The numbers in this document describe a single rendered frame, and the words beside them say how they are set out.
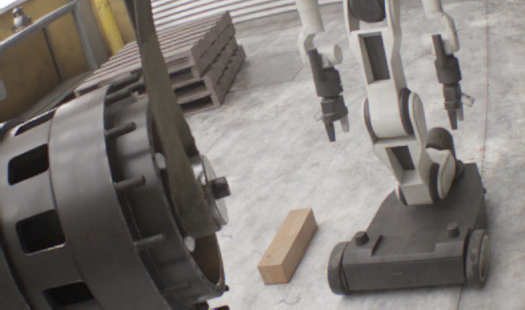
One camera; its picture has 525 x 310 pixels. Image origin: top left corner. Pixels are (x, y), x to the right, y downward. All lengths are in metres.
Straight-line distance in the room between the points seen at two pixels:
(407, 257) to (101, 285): 1.19
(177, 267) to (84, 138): 0.27
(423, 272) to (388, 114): 0.53
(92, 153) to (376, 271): 1.25
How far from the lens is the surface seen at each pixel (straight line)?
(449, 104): 1.89
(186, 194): 1.18
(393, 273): 2.09
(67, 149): 1.11
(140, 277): 1.07
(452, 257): 1.99
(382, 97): 1.92
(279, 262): 2.43
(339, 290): 2.19
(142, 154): 1.10
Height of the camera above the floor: 1.34
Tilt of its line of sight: 20 degrees down
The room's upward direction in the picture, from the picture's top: 20 degrees counter-clockwise
